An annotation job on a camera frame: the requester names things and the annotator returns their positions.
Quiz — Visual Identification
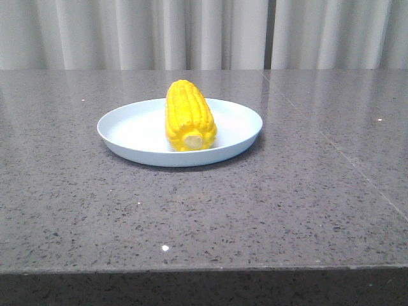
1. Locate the yellow corn cob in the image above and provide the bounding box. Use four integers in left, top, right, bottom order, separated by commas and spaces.
165, 80, 217, 152

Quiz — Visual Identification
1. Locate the light blue round plate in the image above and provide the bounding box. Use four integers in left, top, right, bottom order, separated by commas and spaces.
97, 98, 263, 167

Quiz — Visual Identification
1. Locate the white pleated curtain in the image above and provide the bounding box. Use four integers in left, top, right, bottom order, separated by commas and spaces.
1, 1, 407, 70

